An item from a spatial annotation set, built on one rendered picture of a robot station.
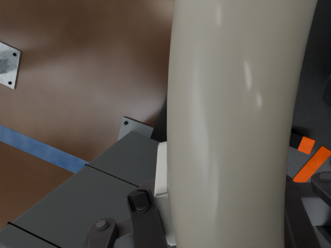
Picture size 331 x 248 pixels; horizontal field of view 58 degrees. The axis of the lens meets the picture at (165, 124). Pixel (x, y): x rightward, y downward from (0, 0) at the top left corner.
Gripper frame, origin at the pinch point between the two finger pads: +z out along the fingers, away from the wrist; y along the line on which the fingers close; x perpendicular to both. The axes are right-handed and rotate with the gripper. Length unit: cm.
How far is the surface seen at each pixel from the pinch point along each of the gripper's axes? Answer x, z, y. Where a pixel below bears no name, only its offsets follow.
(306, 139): -41, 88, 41
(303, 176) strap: -58, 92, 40
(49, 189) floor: -56, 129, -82
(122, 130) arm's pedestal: -29, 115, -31
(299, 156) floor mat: -50, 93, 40
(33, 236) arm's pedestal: -28, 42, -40
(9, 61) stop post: 13, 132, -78
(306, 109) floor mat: -31, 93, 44
